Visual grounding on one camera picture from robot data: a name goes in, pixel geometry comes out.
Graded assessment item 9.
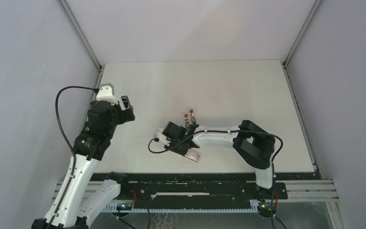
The red white staple box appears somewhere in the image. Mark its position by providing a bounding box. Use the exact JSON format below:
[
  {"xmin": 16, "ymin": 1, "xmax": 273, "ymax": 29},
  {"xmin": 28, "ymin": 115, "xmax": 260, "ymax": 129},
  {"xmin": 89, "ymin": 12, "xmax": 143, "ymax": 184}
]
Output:
[{"xmin": 184, "ymin": 150, "xmax": 201, "ymax": 162}]

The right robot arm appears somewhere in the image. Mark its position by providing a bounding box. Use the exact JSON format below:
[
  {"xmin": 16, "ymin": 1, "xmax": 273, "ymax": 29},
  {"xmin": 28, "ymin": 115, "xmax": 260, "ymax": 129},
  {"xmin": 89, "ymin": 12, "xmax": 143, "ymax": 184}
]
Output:
[{"xmin": 154, "ymin": 120, "xmax": 284, "ymax": 198}]

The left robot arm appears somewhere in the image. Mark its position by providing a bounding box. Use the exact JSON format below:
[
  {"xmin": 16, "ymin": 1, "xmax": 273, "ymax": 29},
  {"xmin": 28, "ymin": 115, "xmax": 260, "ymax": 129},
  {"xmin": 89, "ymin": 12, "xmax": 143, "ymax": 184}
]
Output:
[{"xmin": 31, "ymin": 95, "xmax": 135, "ymax": 229}]

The left circuit board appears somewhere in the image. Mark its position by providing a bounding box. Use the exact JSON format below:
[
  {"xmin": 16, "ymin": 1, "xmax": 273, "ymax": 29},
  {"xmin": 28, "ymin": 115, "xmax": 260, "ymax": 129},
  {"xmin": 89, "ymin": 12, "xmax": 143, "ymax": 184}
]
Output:
[{"xmin": 116, "ymin": 203, "xmax": 133, "ymax": 211}]

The circuit board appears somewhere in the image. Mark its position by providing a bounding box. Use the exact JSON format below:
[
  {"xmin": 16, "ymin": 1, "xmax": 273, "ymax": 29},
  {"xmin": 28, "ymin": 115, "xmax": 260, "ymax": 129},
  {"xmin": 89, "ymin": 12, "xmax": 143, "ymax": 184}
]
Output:
[
  {"xmin": 259, "ymin": 203, "xmax": 277, "ymax": 214},
  {"xmin": 116, "ymin": 203, "xmax": 133, "ymax": 211}
]

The right circuit board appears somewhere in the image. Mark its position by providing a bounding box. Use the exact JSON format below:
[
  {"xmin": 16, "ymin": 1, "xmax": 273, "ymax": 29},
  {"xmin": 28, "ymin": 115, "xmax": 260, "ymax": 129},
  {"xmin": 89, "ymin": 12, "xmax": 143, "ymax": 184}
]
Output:
[{"xmin": 259, "ymin": 203, "xmax": 277, "ymax": 214}]

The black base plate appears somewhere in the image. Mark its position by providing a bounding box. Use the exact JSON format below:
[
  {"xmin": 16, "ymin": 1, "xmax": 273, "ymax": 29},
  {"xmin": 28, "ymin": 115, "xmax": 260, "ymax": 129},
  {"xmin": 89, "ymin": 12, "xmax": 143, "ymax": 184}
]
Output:
[{"xmin": 68, "ymin": 172, "xmax": 321, "ymax": 210}]

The white cable duct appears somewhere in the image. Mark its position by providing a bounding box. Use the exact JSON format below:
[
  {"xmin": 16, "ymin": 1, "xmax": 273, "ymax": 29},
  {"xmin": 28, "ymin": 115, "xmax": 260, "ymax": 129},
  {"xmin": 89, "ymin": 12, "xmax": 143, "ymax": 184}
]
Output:
[{"xmin": 102, "ymin": 202, "xmax": 260, "ymax": 213}]

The left corner aluminium post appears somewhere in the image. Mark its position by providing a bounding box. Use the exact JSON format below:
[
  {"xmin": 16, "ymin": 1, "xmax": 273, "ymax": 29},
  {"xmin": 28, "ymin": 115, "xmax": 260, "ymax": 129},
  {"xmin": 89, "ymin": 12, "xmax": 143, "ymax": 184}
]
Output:
[{"xmin": 56, "ymin": 0, "xmax": 102, "ymax": 72}]

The corner aluminium post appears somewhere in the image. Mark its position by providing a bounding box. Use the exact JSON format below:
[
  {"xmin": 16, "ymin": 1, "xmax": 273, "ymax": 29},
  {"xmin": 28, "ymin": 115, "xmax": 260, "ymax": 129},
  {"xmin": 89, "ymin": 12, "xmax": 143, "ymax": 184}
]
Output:
[
  {"xmin": 56, "ymin": 0, "xmax": 102, "ymax": 72},
  {"xmin": 282, "ymin": 0, "xmax": 324, "ymax": 68}
]

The aluminium rail frame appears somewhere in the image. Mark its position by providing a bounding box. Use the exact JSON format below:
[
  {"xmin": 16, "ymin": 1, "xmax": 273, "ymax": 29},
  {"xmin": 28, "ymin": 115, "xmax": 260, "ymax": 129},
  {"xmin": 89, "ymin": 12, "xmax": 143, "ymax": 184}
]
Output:
[{"xmin": 51, "ymin": 180, "xmax": 340, "ymax": 203}]

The right corner aluminium post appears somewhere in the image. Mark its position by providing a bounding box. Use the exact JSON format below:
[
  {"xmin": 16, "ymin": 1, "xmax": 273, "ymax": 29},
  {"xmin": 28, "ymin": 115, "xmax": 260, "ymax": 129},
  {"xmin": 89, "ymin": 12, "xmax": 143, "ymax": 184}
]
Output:
[{"xmin": 282, "ymin": 0, "xmax": 324, "ymax": 68}]

